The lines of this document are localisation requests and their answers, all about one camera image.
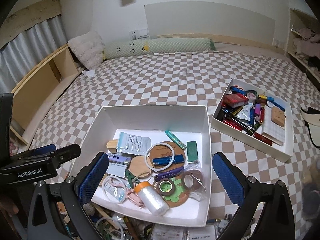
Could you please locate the white blue printed sachet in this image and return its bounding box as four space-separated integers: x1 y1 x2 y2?
116 132 151 155

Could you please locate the wooden bedside shelf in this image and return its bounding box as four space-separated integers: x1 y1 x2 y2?
10 44 80 148

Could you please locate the large white cardboard box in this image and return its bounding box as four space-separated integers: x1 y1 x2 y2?
71 105 212 227

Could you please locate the dark green flat box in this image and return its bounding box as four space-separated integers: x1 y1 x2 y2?
187 141 199 164

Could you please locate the small white cardboard box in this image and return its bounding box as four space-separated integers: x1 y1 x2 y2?
212 79 293 163

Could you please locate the small white plastic ring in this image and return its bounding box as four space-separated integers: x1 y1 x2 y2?
101 175 128 204

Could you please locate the white fluffy pillow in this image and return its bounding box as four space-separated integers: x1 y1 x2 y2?
68 31 105 70

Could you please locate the round cork coaster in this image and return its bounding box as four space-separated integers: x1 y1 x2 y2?
149 141 186 172

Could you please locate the green dotted bolster pillow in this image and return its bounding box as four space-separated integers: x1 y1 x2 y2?
103 37 215 60

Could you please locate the large white plastic ring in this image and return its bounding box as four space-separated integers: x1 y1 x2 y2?
145 141 176 173

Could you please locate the red cigarette box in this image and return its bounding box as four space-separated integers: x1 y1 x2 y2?
223 93 249 108

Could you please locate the orange capped plastic film roll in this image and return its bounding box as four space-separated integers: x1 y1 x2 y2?
134 181 169 216

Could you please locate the blue metallic pen tube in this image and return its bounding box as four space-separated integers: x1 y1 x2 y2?
152 154 185 166

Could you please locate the teal lighter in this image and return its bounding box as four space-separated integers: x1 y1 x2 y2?
165 130 187 150

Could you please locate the grey curtain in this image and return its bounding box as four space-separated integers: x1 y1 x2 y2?
1 15 67 93

